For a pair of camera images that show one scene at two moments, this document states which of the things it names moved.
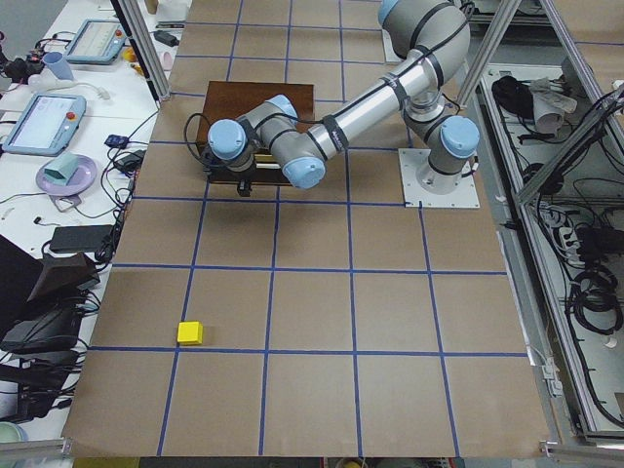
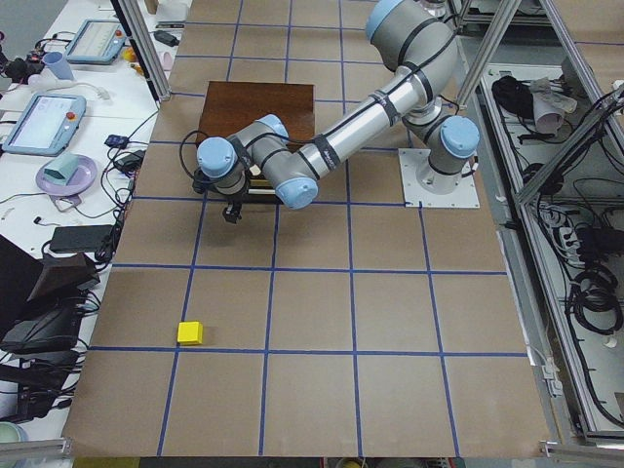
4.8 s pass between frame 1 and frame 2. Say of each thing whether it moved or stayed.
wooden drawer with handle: moved
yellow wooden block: stayed
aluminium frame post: stayed
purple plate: stayed
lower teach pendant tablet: stayed
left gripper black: moved
